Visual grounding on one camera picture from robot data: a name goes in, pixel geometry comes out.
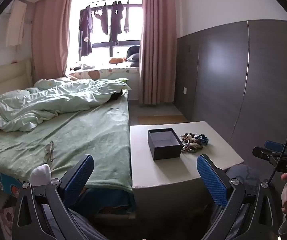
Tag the white cloth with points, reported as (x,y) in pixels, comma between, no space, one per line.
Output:
(87,66)

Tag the grey wardrobe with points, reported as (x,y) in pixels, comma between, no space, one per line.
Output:
(233,75)

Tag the pile of mixed jewelry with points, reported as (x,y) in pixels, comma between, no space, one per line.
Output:
(194,142)

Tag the black cloth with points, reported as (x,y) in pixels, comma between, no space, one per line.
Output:
(116,96)

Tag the white wall socket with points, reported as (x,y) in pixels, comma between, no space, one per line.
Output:
(185,90)

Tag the green bed sheet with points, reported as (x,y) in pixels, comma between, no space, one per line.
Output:
(88,140)

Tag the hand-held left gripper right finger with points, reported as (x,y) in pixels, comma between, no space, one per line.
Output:
(209,177)

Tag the light green duvet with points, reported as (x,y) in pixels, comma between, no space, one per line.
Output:
(58,100)

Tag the clothes rail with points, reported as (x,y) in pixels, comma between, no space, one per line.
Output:
(133,3)

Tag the black cardboard box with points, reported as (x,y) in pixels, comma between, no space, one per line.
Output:
(164,152)

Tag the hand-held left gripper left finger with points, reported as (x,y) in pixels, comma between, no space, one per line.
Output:
(83,177)

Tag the printed window seat cushion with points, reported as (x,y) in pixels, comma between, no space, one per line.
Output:
(96,73)

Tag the cream padded headboard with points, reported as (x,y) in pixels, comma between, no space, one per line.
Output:
(6,76)

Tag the pink curtain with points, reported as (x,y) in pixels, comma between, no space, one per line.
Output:
(51,35)
(158,42)

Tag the cream hanging towel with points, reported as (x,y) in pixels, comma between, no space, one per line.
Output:
(16,25)

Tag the eyeglasses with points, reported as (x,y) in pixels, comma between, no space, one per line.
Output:
(49,152)

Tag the dark hanging tank top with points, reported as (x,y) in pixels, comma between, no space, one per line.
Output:
(104,20)

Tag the person's white sock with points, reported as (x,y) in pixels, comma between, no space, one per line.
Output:
(41,175)

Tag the dark pillows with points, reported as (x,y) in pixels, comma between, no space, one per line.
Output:
(134,55)

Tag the window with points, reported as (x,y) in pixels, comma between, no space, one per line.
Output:
(103,50)

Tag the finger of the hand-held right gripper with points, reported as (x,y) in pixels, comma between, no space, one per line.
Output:
(273,145)
(262,153)

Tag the grey wall switch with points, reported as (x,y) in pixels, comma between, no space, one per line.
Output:
(189,47)

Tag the dark hanging garment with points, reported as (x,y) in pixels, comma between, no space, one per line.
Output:
(116,22)

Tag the white side table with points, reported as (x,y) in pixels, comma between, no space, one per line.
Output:
(208,161)

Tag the orange plush item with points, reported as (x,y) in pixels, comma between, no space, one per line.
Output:
(116,60)

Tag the dark hanging bra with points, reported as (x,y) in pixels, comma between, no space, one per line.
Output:
(98,12)

